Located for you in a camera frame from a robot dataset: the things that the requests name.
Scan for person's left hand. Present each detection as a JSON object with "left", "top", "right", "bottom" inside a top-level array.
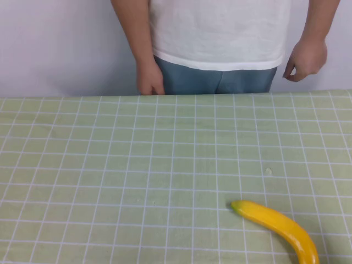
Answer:
[{"left": 283, "top": 38, "right": 329, "bottom": 83}]

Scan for person's right hand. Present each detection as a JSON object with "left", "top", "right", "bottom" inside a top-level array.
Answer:
[{"left": 136, "top": 58, "right": 166, "bottom": 96}]

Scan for yellow plastic banana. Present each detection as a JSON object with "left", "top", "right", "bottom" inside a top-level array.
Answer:
[{"left": 230, "top": 200, "right": 320, "bottom": 264}]

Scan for person's left forearm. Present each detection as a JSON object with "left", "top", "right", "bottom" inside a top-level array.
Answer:
[{"left": 299, "top": 0, "right": 343, "bottom": 45}]

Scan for person's right forearm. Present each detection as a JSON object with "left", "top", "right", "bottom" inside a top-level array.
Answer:
[{"left": 110, "top": 0, "right": 155, "bottom": 64}]

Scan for blue jeans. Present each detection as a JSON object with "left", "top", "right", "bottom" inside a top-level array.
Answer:
[{"left": 153, "top": 54, "right": 278, "bottom": 95}]

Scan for white t-shirt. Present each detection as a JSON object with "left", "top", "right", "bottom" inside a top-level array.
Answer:
[{"left": 145, "top": 0, "right": 310, "bottom": 72}]

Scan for green checked tablecloth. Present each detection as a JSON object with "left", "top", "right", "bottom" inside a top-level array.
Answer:
[{"left": 0, "top": 89, "right": 352, "bottom": 264}]

